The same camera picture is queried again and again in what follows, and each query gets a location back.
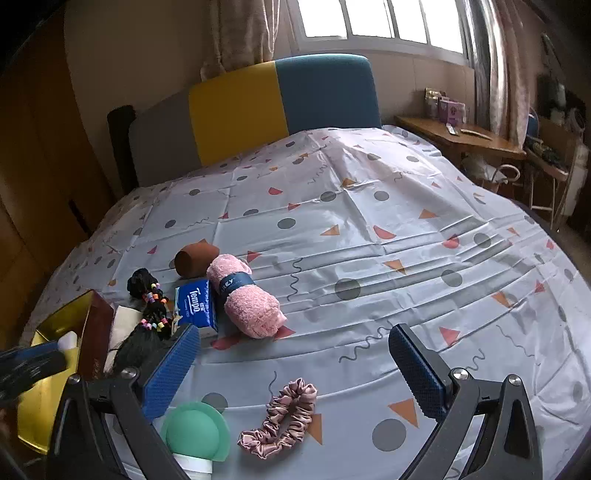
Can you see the pink towel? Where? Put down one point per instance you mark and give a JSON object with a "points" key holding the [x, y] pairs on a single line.
{"points": [[251, 309]]}

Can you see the wooden wardrobe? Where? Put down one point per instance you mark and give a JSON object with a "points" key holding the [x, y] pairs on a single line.
{"points": [[41, 161]]}

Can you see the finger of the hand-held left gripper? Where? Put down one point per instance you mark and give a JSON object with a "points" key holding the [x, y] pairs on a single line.
{"points": [[32, 367]]}

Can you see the white cloth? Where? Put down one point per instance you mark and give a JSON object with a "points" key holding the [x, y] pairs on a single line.
{"points": [[127, 318]]}

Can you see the pink satin scrunchie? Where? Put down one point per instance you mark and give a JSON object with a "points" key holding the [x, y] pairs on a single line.
{"points": [[302, 392]]}

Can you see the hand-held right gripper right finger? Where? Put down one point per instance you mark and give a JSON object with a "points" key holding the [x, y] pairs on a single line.
{"points": [[418, 374]]}

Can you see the green silicone squeeze bottle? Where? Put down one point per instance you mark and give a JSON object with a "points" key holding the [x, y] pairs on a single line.
{"points": [[194, 429]]}

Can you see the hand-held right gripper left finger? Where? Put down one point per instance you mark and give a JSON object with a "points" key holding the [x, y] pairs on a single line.
{"points": [[168, 374]]}

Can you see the window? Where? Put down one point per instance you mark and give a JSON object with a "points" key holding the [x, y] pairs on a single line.
{"points": [[369, 18]]}

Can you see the small dark box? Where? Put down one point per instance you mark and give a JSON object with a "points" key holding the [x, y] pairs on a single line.
{"points": [[196, 304]]}

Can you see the white sponge block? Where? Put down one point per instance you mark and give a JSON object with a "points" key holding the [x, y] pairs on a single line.
{"points": [[68, 341]]}

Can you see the white metal chair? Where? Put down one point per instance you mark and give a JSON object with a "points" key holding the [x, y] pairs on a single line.
{"points": [[496, 177]]}

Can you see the grey yellow blue chair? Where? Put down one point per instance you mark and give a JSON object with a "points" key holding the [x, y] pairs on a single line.
{"points": [[231, 115]]}

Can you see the wooden desk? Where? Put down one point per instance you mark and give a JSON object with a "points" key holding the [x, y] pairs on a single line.
{"points": [[461, 138]]}

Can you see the beige patterned curtain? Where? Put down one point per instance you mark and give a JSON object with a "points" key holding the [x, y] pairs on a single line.
{"points": [[503, 69], [240, 32]]}

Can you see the black hairpiece with coloured beads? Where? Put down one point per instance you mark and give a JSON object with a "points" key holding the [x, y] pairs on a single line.
{"points": [[138, 344]]}

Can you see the gold metal tray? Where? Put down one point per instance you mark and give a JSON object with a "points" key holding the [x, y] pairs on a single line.
{"points": [[51, 323]]}

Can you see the metal leg side table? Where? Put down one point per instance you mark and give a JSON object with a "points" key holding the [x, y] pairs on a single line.
{"points": [[549, 168]]}

